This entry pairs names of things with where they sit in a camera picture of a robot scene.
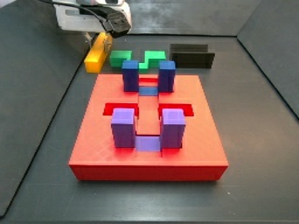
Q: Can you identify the green zigzag block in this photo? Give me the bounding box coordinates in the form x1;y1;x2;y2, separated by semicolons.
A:
108;50;165;73

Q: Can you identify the red board with slots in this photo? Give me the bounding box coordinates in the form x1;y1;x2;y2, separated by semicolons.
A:
69;74;229;181

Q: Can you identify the yellow long block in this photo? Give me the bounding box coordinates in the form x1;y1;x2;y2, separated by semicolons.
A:
84;32;112;74

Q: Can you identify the purple U block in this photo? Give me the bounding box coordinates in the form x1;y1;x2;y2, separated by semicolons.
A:
111;108;185;152

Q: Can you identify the black bracket holder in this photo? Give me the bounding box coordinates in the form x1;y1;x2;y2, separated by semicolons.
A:
169;44;215;69

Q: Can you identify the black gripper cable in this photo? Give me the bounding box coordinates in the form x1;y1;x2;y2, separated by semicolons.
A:
38;0;117;32

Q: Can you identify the dark blue U block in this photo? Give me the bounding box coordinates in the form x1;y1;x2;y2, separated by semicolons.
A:
121;60;176;93

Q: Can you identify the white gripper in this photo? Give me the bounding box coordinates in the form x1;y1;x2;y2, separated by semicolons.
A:
52;0;132;39

